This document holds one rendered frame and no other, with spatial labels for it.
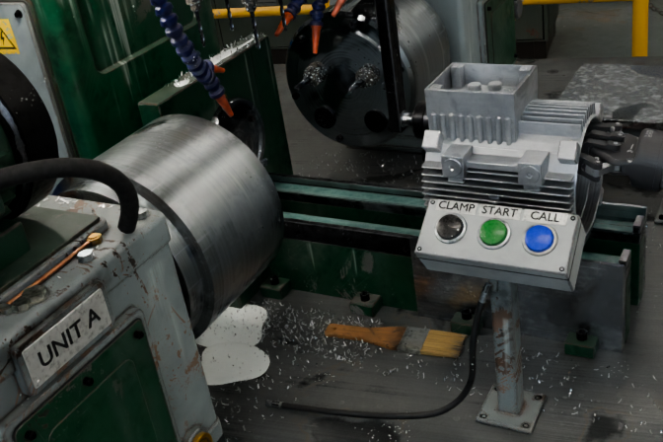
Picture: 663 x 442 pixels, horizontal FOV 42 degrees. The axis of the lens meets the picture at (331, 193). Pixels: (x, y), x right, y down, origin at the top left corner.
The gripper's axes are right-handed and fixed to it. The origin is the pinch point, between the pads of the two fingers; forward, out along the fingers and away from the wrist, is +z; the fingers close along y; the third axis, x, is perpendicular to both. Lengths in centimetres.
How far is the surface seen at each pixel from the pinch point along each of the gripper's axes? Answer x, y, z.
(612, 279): 13.5, 7.9, -17.1
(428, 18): -0.5, -34.9, 25.6
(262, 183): 1.6, 23.4, 24.0
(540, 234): -1.9, 25.0, -11.2
